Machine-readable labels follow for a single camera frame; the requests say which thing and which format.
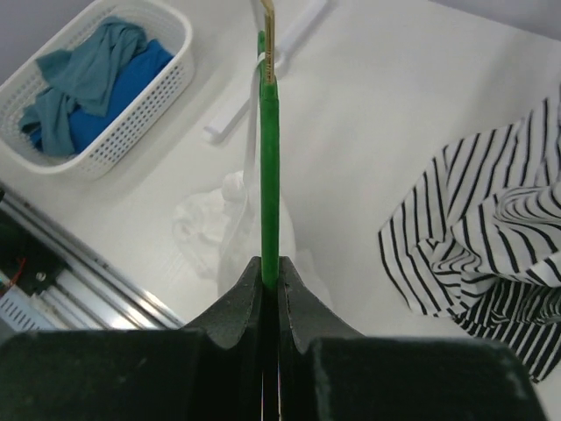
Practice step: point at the light blue garment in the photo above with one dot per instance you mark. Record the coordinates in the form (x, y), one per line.
(81, 78)

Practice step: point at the aluminium mounting rail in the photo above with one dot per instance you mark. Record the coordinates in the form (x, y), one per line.
(83, 293)

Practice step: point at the white tank top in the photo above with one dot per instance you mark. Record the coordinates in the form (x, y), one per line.
(219, 231)

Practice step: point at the striped tank top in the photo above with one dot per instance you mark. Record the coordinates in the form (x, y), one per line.
(486, 208)

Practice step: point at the white plastic laundry basket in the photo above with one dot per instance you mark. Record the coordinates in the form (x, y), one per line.
(166, 24)

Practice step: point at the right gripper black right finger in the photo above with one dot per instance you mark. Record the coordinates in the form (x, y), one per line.
(329, 371)

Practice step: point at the dark blue garment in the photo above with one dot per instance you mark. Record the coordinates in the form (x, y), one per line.
(127, 96)

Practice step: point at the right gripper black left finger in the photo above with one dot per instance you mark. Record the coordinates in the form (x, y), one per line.
(207, 370)

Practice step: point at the green hanger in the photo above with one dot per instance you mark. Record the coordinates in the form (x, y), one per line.
(269, 110)

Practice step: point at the dark striped garment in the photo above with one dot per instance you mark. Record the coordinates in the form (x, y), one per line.
(524, 317)

